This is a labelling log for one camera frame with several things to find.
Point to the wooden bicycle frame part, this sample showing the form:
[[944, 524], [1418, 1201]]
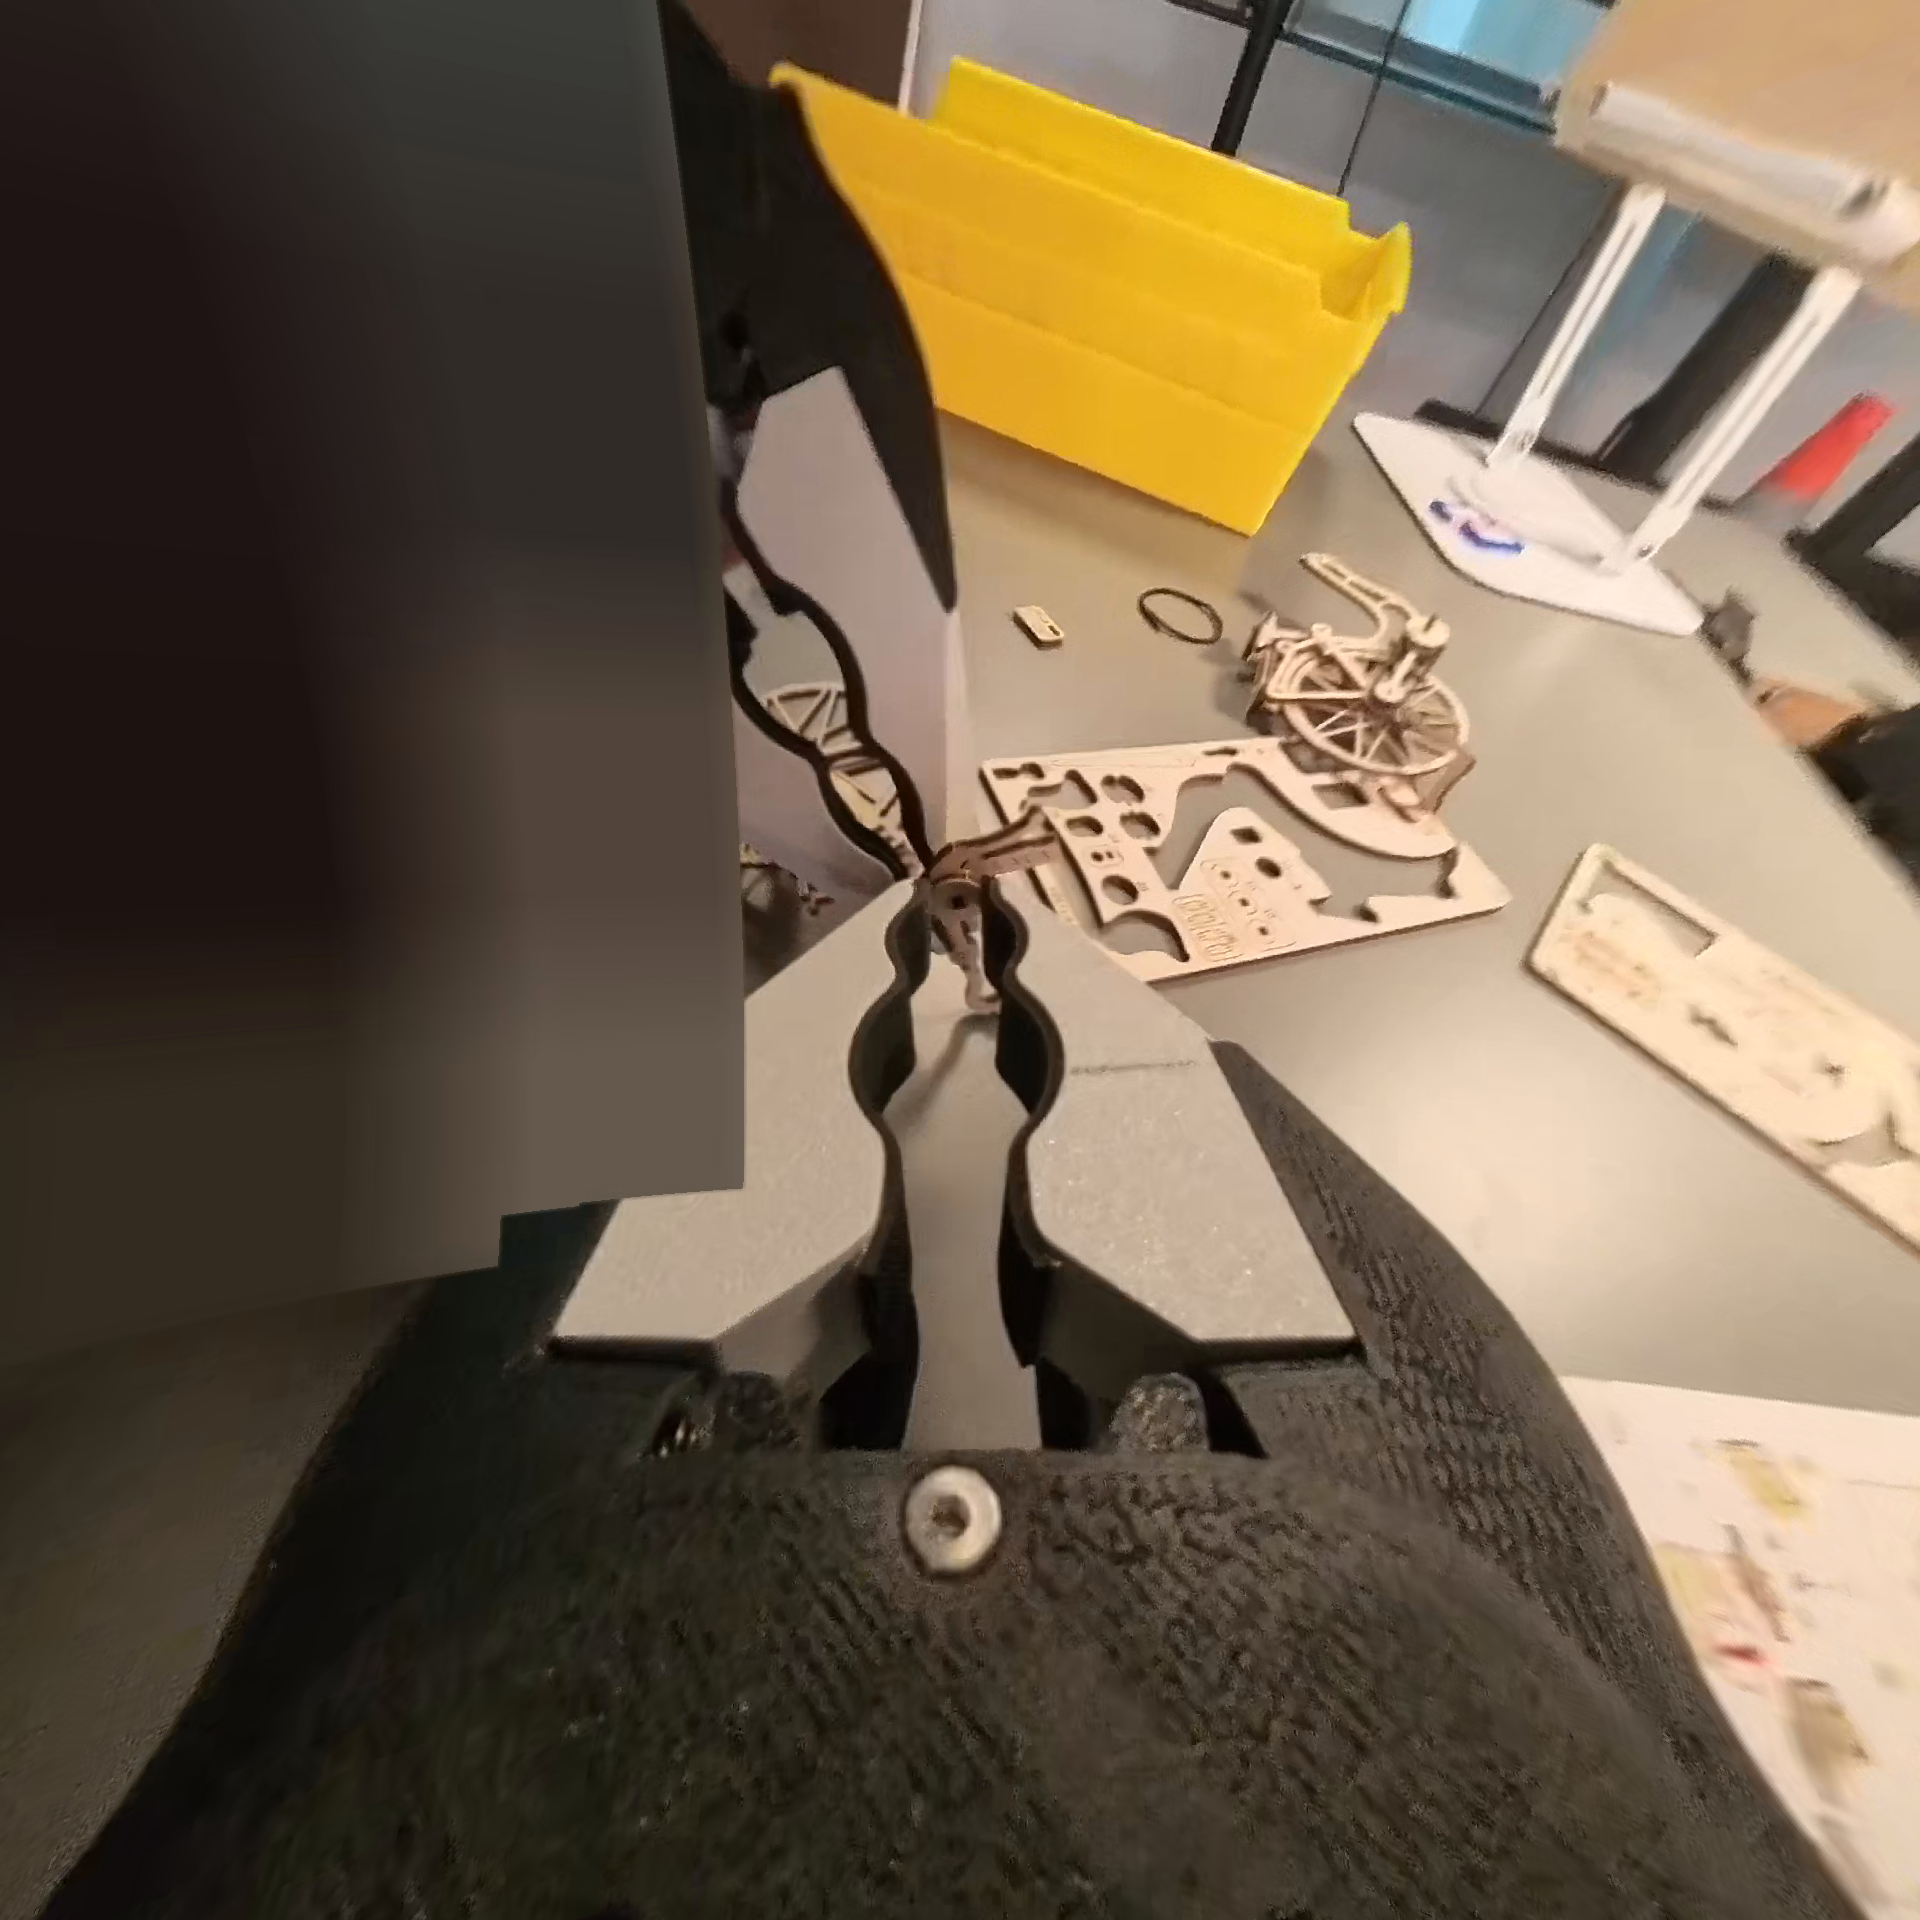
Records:
[[961, 901]]

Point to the black metal pole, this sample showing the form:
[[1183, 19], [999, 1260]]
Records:
[[1241, 75]]

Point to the wooden bicycle model assembly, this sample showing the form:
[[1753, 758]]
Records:
[[1350, 704]]

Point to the white stand with wooden board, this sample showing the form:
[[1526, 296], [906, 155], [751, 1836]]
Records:
[[1724, 90]]

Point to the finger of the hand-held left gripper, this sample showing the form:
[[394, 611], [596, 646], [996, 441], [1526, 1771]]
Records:
[[779, 825], [856, 509]]

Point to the black cardboard box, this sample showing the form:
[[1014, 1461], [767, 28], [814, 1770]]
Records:
[[1874, 772]]

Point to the wooden spoked wheel part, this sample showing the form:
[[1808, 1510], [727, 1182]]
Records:
[[819, 714]]

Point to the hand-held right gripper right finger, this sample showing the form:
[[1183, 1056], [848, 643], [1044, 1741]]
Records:
[[1171, 1201]]

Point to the black rubber band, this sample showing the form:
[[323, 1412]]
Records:
[[1144, 613]]

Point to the orange traffic cone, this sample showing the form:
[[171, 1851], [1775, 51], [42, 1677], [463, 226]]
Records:
[[1828, 450]]

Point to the yellow plastic bin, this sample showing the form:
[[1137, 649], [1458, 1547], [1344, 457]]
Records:
[[1126, 330]]

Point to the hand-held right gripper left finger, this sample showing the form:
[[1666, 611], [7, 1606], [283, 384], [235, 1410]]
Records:
[[810, 1125]]

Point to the white instruction booklet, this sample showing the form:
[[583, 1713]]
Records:
[[1770, 1620]]

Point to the small wooden rectangular piece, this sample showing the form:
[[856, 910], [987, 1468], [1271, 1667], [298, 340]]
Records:
[[1039, 627]]

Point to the wooden parts sheet with slots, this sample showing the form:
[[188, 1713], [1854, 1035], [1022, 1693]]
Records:
[[1724, 1035]]

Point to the wooden cut-out sheet with ovals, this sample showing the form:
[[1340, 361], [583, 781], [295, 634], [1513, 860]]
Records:
[[1350, 914]]

